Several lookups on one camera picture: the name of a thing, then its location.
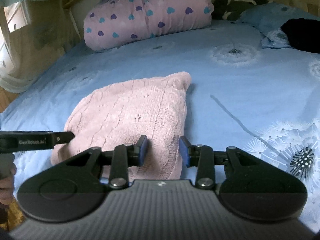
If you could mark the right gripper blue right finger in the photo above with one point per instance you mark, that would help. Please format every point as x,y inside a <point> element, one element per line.
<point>201,157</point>

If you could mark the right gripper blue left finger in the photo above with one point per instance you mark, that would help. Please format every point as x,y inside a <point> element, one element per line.
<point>125,156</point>

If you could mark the pink knit cardigan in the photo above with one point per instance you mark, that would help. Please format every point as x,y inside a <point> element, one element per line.
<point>122,112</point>

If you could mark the person's left hand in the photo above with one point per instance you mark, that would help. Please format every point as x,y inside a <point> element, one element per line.
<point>7,187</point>

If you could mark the blue dandelion bed sheet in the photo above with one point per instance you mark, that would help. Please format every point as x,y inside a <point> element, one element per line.
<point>264,101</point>

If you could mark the sheer floral curtain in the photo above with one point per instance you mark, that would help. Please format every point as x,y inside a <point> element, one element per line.
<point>34,34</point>

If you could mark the pink heart-print rolled quilt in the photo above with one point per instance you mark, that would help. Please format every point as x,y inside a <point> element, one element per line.
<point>113,23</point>

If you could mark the black white-trimmed garment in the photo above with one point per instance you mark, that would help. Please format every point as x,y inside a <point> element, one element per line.
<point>232,9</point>

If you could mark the blue dandelion pillow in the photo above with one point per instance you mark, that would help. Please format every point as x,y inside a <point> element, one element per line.
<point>269,18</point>

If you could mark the black cloth on pillow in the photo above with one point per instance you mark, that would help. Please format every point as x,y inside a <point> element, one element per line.
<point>302,34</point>

